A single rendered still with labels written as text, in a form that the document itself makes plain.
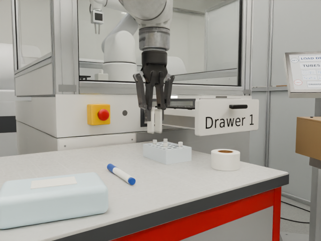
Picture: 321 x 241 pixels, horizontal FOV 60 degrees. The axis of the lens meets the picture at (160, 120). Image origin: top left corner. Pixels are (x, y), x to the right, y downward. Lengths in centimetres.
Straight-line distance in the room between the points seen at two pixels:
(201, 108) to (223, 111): 10
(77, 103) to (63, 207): 62
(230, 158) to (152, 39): 38
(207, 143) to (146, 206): 92
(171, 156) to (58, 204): 38
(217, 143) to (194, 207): 91
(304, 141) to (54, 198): 74
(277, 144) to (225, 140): 152
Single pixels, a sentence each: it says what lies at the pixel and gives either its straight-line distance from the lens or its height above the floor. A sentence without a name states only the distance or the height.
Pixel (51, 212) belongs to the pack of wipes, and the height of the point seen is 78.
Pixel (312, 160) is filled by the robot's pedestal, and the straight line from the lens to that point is 99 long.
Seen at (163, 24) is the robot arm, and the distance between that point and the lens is 81.
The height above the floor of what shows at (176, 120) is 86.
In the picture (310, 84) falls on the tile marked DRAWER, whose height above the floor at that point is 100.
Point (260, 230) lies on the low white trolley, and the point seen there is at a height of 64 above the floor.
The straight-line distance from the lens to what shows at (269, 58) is 297.
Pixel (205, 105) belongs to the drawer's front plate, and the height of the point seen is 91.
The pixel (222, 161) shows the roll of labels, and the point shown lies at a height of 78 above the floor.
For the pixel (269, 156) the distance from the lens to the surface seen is 300.
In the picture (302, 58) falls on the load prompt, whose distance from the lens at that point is 181.
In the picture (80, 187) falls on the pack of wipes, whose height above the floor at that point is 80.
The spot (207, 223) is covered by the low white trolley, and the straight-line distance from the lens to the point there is 56.
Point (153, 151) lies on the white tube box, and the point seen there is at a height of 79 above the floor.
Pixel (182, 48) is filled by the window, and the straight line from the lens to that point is 127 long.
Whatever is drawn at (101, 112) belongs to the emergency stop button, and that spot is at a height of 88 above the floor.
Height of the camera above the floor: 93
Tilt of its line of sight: 5 degrees down
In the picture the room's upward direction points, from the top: straight up
